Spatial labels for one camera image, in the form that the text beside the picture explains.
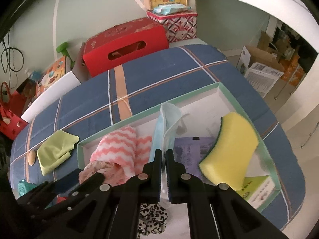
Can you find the green dumbbell toy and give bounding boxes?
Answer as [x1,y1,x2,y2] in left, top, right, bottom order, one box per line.
[56,42,75,68]

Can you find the lime green cloth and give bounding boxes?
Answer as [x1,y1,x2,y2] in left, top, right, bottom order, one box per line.
[37,130,80,176]

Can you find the red white patterned box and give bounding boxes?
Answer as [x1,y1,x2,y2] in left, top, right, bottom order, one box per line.
[147,10,198,43]

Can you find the yellow sponge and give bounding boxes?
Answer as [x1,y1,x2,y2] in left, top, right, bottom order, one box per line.
[199,112,259,190]

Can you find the teal plastic toy case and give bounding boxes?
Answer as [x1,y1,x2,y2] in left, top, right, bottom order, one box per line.
[17,179,38,197]

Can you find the black wall cable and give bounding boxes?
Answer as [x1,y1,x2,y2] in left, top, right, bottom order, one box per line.
[0,31,25,82]

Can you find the purple wipes pack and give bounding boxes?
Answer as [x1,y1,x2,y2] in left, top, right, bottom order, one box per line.
[174,136,216,183]

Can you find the blue plaid tablecloth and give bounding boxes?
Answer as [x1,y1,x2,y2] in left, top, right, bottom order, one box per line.
[9,44,305,229]

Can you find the brown cardboard boxes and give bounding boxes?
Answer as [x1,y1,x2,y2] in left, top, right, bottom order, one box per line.
[236,29,310,98]

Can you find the green tissue pack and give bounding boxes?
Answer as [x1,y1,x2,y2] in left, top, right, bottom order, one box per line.
[236,175,275,209]

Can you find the white foam board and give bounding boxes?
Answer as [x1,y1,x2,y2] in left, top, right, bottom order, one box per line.
[21,71,81,123]

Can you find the light blue face mask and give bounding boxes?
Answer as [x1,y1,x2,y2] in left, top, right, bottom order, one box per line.
[148,102,184,205]

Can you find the orange toy picture box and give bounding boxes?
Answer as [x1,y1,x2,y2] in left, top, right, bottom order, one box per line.
[36,56,70,98]

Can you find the blue wipes packet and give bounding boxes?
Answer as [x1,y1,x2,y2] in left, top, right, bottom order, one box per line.
[153,3,191,15]

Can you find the red cardboard box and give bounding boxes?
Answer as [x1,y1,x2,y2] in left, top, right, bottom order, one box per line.
[83,17,169,77]

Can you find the red felt handbag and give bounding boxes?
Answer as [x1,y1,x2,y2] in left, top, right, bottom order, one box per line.
[1,82,27,140]

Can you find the beige makeup sponge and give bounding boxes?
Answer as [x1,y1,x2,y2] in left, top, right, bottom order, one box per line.
[28,150,37,166]

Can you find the pink red plush toy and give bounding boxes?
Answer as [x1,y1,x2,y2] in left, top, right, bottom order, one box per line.
[78,161,128,187]

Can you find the pink white wavy towel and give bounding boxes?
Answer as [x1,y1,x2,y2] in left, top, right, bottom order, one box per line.
[90,126,152,179]

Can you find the leopard print scrunchie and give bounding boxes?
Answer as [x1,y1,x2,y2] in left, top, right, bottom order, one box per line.
[137,203,168,238]

